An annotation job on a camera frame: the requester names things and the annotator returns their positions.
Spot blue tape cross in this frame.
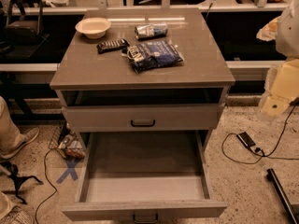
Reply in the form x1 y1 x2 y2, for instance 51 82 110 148
57 160 78 184

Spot grey drawer cabinet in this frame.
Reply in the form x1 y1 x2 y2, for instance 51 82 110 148
50 7 235 146

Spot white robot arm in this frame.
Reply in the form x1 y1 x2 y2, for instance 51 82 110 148
257 0 299 120

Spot open grey bottom drawer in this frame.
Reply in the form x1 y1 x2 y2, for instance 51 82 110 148
63 131 226 224

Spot blue chip bag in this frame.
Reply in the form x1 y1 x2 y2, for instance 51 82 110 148
126 40 183 73

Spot silver blue soda can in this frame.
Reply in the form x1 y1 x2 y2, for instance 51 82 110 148
135 22 168 40

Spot black chair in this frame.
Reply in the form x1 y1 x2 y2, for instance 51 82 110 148
0 0 48 60

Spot person leg with shoe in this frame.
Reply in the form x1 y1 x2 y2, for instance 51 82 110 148
0 96 40 160

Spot black cable right floor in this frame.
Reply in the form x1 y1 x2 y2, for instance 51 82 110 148
221 101 299 165

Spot black candy bar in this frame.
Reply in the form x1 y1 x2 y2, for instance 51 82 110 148
97 38 129 54

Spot black cable left floor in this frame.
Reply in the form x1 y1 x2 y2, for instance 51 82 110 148
34 147 64 224

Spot white bowl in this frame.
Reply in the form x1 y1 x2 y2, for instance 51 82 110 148
75 18 111 39

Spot black pole on floor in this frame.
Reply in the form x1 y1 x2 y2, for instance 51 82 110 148
267 168 299 224

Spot black tripod foot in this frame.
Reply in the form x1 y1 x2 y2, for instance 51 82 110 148
0 161 42 204

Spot black cable floor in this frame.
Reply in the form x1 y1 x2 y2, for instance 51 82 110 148
221 101 299 165
34 147 64 224

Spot closed grey upper drawer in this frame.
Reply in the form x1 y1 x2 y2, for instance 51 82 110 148
62 104 224 133

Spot snack bags in basket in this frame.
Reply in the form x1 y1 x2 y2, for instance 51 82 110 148
57 134 85 160

